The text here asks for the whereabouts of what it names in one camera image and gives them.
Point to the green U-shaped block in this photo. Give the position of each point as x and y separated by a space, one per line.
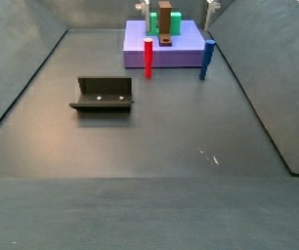
175 28

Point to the black angle bracket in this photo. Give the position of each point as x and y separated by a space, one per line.
104 92

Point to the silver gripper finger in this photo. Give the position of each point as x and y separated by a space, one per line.
214 5
143 6

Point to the blue cylinder peg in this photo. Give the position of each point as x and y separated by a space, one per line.
209 52

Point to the red cylinder peg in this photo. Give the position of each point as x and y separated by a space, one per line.
148 56

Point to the brown L-shaped holed block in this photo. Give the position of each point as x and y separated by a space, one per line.
165 23

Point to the purple rectangular base board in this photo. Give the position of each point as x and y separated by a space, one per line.
183 54

